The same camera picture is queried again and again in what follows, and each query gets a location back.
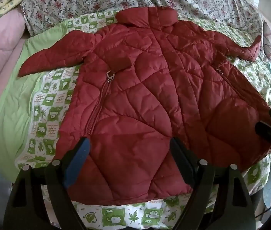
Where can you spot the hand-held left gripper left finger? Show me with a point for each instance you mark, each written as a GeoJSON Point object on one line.
{"type": "Point", "coordinates": [79, 159]}

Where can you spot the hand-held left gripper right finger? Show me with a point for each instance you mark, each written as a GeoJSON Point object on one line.
{"type": "Point", "coordinates": [181, 158]}

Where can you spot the red quilted jacket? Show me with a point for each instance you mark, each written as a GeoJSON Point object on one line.
{"type": "Point", "coordinates": [149, 88]}

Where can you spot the green patterned blanket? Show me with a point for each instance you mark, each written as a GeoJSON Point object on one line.
{"type": "Point", "coordinates": [51, 105]}

